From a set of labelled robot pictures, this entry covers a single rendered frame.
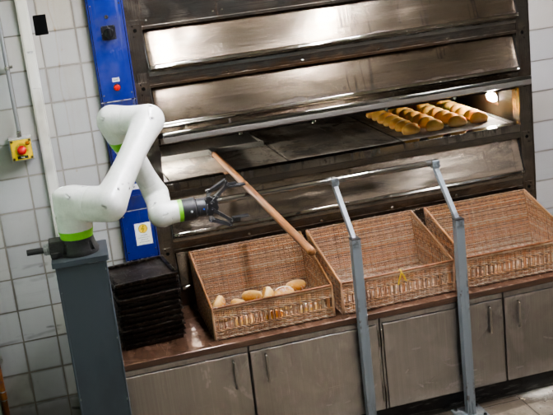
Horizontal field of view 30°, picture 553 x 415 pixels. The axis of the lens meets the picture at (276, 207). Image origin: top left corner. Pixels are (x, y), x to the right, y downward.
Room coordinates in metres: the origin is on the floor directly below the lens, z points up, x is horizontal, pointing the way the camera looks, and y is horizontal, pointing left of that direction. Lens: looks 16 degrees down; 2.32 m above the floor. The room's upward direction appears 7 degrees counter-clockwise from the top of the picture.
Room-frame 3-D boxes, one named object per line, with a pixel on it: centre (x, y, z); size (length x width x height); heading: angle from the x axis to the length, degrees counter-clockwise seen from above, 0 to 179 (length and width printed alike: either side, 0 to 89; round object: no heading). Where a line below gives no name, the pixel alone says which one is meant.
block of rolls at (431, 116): (5.38, -0.84, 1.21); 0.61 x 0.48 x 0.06; 13
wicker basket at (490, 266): (4.69, -1.04, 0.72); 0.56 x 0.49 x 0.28; 103
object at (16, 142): (4.43, 1.07, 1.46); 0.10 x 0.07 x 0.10; 103
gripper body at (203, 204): (4.09, 0.28, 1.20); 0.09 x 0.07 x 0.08; 103
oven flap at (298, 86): (4.81, -0.38, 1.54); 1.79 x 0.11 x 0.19; 103
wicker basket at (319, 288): (4.42, 0.11, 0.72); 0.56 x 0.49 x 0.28; 103
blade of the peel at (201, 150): (5.30, 0.34, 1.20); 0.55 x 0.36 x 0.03; 103
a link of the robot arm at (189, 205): (4.08, 0.36, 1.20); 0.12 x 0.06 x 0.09; 13
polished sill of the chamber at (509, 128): (4.84, -0.37, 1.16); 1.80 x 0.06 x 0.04; 103
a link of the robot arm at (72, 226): (3.65, 0.73, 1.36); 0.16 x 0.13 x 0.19; 64
